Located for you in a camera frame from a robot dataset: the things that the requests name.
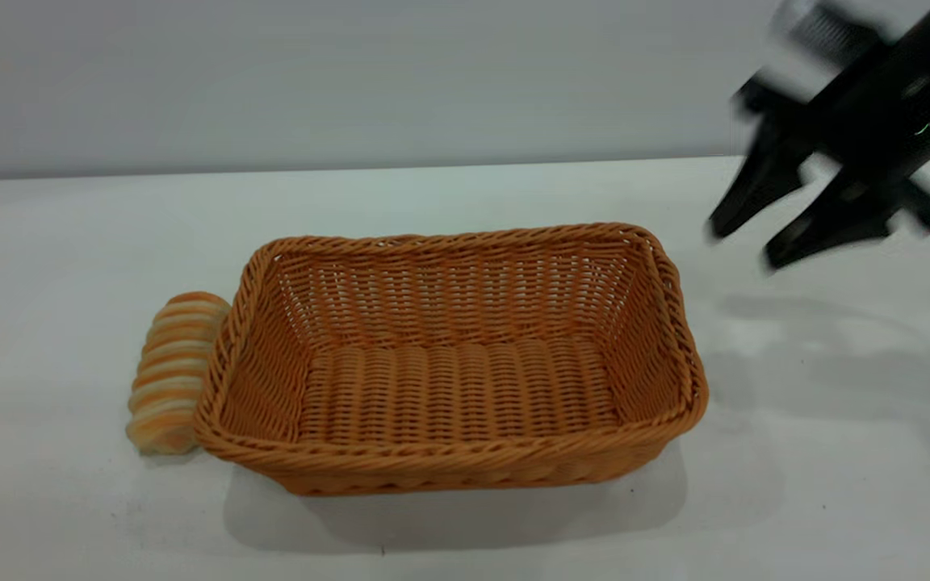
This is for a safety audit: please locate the striped long bread roll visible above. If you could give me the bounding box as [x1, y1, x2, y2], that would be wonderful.
[125, 291, 233, 456]

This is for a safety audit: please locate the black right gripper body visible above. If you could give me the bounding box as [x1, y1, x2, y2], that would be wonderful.
[733, 0, 930, 236]

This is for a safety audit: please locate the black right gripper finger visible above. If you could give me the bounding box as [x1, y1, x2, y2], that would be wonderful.
[706, 111, 819, 241]
[762, 168, 903, 272]

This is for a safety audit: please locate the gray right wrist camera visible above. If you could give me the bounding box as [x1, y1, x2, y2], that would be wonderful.
[770, 0, 890, 91]

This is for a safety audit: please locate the yellow woven wicker basket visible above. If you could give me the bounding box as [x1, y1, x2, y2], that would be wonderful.
[192, 222, 710, 496]

